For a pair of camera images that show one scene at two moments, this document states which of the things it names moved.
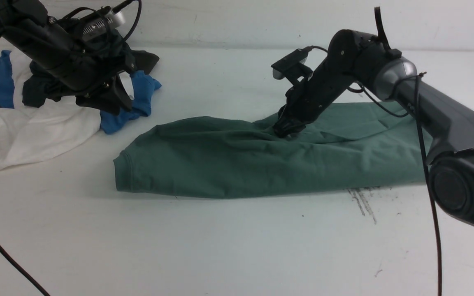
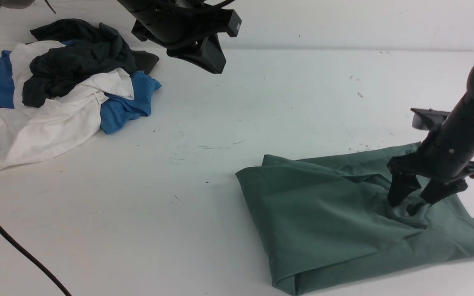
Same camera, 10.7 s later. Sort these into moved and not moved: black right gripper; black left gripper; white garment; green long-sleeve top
Moved: black right gripper; black left gripper; green long-sleeve top
Not moved: white garment
